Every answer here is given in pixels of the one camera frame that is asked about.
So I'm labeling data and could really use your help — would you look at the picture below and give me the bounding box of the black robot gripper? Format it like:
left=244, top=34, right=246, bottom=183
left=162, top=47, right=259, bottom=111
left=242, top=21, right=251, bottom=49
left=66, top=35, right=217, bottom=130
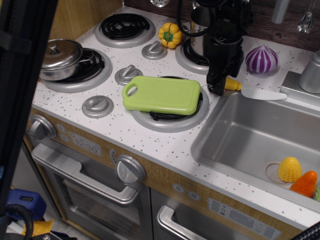
left=203, top=18, right=244, bottom=96

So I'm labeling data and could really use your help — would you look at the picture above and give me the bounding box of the yellow handled toy knife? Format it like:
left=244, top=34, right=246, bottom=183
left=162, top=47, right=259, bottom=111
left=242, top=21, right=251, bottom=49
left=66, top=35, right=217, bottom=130
left=224, top=77, right=287, bottom=101

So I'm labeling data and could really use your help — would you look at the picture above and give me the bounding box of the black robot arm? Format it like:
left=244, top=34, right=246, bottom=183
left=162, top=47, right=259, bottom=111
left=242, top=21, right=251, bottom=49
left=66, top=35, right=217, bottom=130
left=176, top=0, right=253, bottom=96

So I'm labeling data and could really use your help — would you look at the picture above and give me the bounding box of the green plastic cutting board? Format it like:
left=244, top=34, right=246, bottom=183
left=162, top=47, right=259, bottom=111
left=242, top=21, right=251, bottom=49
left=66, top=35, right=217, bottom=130
left=122, top=76, right=201, bottom=116

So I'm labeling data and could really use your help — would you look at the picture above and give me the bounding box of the back right black burner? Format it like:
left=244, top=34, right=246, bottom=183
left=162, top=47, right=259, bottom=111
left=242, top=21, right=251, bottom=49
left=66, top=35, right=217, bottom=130
left=174, top=37, right=245, bottom=76

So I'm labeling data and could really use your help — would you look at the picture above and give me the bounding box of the black burner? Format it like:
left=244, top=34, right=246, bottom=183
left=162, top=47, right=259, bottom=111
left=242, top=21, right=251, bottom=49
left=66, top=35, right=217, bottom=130
left=174, top=37, right=245, bottom=76
left=41, top=48, right=112, bottom=93
left=94, top=13, right=156, bottom=49
left=130, top=87, right=209, bottom=133

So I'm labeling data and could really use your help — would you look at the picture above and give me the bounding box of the tall steel pot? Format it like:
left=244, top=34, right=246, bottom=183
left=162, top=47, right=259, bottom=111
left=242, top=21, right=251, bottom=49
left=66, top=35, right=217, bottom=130
left=189, top=6, right=210, bottom=57

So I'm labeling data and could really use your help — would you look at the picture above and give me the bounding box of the purple striped toy onion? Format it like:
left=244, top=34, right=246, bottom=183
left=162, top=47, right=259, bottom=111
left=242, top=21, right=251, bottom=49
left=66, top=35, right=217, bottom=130
left=245, top=45, right=278, bottom=74

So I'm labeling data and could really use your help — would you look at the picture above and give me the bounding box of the yellow toy bell pepper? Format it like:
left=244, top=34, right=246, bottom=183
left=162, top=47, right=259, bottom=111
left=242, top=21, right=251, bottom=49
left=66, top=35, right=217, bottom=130
left=158, top=22, right=184, bottom=49

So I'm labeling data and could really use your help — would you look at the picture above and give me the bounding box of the front black burner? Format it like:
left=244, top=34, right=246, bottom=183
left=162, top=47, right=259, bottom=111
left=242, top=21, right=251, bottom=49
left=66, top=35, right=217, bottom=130
left=130, top=87, right=209, bottom=133

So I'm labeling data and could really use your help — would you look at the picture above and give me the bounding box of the silver sink basin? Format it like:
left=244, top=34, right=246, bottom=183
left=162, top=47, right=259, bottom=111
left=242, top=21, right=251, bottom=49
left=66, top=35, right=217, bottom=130
left=191, top=91, right=320, bottom=212

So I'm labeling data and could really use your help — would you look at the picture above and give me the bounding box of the upper grey stove knob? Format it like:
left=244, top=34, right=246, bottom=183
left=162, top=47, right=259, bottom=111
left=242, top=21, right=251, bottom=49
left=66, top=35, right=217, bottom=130
left=141, top=41, right=168, bottom=60

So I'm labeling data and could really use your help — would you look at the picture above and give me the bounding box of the grey stove knob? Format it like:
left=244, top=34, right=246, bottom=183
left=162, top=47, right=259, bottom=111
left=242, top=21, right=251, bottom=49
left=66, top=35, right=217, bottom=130
left=141, top=41, right=168, bottom=60
left=82, top=95, right=114, bottom=119
left=114, top=64, right=143, bottom=86

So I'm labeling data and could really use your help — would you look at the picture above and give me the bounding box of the middle grey stove knob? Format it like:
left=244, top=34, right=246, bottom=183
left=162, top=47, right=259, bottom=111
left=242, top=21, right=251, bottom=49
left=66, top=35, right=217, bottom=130
left=114, top=64, right=143, bottom=86

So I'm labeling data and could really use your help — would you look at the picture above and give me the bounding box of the hanging silver strainer spoon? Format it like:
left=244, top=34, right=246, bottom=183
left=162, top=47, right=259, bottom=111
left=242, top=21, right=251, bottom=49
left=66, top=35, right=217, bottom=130
left=150, top=0, right=170, bottom=8

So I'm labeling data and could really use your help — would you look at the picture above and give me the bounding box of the silver faucet pipe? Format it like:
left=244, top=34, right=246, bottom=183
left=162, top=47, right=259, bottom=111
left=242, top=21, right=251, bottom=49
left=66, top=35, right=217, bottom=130
left=271, top=0, right=290, bottom=24

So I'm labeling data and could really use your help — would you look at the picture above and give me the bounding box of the hanging clear glass ornament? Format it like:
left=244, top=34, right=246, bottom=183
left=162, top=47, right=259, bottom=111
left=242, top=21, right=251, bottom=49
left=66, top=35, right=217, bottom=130
left=296, top=0, right=317, bottom=34

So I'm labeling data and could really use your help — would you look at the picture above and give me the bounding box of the back left black burner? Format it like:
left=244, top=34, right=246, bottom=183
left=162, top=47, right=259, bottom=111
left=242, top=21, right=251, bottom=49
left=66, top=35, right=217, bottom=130
left=94, top=13, right=156, bottom=49

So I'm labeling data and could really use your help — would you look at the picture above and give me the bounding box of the yellow toy corn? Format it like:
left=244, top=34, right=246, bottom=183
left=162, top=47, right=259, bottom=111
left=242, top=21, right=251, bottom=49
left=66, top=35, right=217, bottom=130
left=277, top=156, right=303, bottom=183

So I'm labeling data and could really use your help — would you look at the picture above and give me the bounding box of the lower grey stove knob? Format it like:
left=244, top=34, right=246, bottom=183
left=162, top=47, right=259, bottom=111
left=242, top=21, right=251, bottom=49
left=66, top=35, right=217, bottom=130
left=82, top=95, right=114, bottom=119

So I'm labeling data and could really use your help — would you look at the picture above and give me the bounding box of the right oven dial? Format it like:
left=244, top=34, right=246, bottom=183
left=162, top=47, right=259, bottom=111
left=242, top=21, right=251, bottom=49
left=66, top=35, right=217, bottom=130
left=115, top=154, right=147, bottom=185

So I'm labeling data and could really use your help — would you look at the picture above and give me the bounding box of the oven dial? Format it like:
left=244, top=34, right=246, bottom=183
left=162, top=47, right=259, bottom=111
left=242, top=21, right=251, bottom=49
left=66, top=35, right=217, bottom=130
left=115, top=154, right=147, bottom=185
left=29, top=114, right=57, bottom=141

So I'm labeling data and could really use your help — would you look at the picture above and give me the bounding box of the orange toy carrot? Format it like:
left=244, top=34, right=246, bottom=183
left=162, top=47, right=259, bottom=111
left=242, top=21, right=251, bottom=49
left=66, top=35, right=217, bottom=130
left=289, top=170, right=318, bottom=198

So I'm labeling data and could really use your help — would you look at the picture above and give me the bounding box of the green toy vegetable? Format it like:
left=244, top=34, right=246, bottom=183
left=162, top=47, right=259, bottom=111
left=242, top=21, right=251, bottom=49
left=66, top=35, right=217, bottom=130
left=313, top=183, right=320, bottom=202

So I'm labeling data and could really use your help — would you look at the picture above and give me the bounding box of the small lidded steel pot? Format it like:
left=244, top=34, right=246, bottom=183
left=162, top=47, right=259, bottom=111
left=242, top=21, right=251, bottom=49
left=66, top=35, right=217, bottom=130
left=39, top=38, right=94, bottom=81

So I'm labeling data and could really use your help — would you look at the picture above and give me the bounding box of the left oven dial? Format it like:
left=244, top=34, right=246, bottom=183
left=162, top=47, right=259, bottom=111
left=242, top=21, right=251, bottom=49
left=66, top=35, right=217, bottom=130
left=29, top=114, right=57, bottom=141

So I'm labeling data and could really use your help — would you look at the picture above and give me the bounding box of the blue clamp tool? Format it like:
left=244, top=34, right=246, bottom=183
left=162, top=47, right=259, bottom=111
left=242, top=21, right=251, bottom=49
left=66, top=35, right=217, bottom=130
left=6, top=188, right=47, bottom=221

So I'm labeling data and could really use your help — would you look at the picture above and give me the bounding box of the silver dishwasher door handle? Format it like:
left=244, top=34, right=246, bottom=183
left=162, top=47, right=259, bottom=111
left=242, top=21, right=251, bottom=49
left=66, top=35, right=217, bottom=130
left=157, top=205, right=204, bottom=240

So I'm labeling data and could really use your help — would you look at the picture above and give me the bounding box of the silver oven door handle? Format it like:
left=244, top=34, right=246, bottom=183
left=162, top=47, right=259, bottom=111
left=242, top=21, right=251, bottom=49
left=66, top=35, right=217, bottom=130
left=31, top=142, right=141, bottom=208

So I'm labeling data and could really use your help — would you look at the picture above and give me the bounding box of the black foreground frame post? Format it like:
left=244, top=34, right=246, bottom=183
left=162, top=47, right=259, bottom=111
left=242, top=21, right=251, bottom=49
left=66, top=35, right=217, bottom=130
left=0, top=0, right=58, bottom=217

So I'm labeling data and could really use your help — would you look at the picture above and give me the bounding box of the black braided cable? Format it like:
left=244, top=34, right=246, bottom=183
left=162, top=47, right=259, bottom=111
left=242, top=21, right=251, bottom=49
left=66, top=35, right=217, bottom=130
left=4, top=203, right=35, bottom=240

